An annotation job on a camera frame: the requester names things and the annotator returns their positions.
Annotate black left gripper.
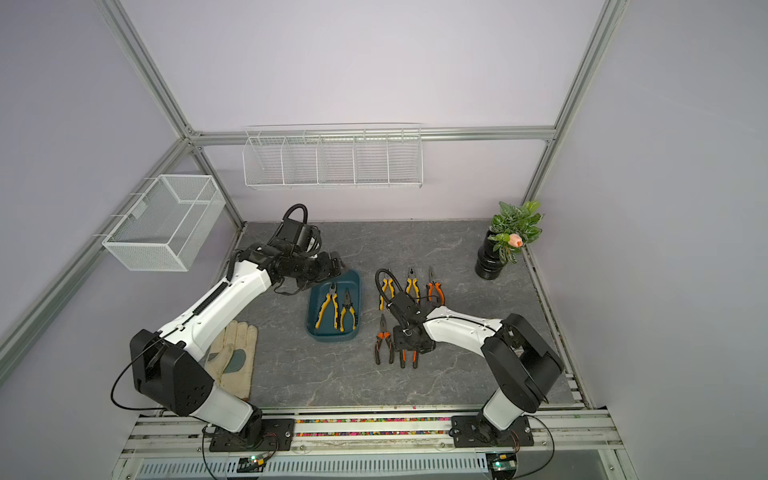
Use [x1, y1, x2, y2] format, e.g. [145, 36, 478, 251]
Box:
[293, 251, 349, 290]

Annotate orange black combination pliers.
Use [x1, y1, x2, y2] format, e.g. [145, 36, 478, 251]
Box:
[399, 349, 419, 369]

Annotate orange black long nose pliers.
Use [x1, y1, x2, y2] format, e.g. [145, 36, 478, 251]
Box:
[374, 314, 395, 365]

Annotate large yellow black pliers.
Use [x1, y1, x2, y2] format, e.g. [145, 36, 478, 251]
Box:
[405, 268, 421, 302]

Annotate yellow black long nose pliers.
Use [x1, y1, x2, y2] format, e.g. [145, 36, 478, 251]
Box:
[339, 289, 358, 333]

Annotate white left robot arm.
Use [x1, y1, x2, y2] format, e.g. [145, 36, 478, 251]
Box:
[127, 219, 344, 444]

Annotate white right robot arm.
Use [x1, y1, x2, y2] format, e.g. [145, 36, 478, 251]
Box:
[384, 292, 564, 432]

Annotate teal plastic storage box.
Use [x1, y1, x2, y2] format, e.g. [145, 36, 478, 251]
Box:
[306, 270, 361, 342]

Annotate black vase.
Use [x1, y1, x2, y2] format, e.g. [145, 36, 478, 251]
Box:
[475, 236, 504, 280]

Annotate beige work glove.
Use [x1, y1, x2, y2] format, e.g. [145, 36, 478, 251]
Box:
[205, 321, 258, 401]

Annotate green plant with pink flower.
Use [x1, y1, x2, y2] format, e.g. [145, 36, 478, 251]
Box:
[487, 201, 543, 265]

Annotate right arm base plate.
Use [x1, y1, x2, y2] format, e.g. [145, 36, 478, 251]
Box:
[448, 414, 534, 448]

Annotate white mesh wall basket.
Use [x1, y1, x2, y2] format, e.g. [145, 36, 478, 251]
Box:
[102, 174, 226, 272]

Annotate white wire wall shelf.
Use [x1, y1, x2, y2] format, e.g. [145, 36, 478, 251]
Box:
[242, 123, 424, 189]

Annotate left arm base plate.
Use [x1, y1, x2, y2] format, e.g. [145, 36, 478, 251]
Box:
[209, 418, 296, 452]

